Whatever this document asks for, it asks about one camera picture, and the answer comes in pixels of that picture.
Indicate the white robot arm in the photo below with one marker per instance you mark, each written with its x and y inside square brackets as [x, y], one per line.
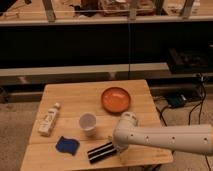
[196, 139]

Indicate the black power adapter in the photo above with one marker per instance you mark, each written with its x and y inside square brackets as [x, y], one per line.
[175, 100]

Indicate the black box on shelf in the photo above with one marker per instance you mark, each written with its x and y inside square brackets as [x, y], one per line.
[189, 61]

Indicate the black white striped eraser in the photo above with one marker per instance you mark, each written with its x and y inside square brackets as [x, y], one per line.
[102, 152]

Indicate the orange round plate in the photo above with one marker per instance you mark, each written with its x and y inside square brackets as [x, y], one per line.
[115, 99]

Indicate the blue cloth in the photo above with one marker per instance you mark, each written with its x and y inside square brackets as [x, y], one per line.
[66, 145]

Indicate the translucent plastic cup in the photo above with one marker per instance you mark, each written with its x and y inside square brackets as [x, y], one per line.
[87, 123]

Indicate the white plastic bottle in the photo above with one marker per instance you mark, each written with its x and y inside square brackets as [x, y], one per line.
[48, 122]

